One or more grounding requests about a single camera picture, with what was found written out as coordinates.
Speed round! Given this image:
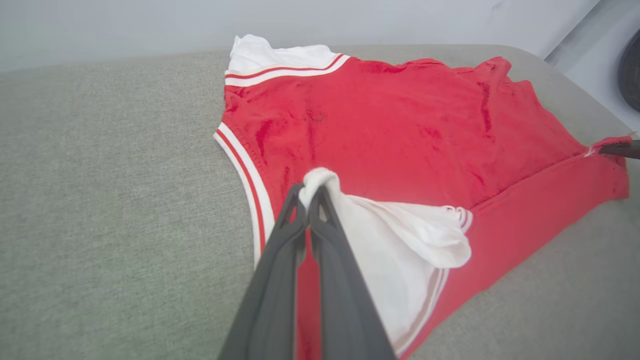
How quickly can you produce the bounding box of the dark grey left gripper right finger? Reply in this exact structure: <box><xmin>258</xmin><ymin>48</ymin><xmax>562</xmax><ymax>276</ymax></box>
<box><xmin>307</xmin><ymin>185</ymin><xmax>396</xmax><ymax>360</ymax></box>

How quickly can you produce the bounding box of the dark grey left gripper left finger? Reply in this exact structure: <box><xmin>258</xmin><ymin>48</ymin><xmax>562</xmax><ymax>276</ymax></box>
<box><xmin>218</xmin><ymin>183</ymin><xmax>307</xmax><ymax>360</ymax></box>

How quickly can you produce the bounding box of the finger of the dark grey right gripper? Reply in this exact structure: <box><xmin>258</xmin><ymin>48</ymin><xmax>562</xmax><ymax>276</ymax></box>
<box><xmin>599</xmin><ymin>139</ymin><xmax>640</xmax><ymax>160</ymax></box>

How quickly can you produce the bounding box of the red jersey with white trim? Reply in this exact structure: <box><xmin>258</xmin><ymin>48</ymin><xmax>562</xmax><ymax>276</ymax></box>
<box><xmin>212</xmin><ymin>34</ymin><xmax>632</xmax><ymax>360</ymax></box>

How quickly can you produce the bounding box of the dark round washing machine door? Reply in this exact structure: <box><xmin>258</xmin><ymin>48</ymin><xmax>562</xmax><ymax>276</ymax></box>
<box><xmin>617</xmin><ymin>29</ymin><xmax>640</xmax><ymax>114</ymax></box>

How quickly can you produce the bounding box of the white washing machine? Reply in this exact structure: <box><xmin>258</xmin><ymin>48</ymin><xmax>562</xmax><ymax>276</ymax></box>
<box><xmin>544</xmin><ymin>0</ymin><xmax>640</xmax><ymax>135</ymax></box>

